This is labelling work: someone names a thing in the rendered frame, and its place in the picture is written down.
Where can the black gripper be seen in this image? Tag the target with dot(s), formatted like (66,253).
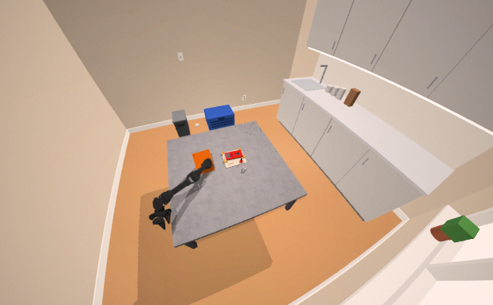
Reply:
(161,214)

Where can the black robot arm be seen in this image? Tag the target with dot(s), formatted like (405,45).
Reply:
(164,198)

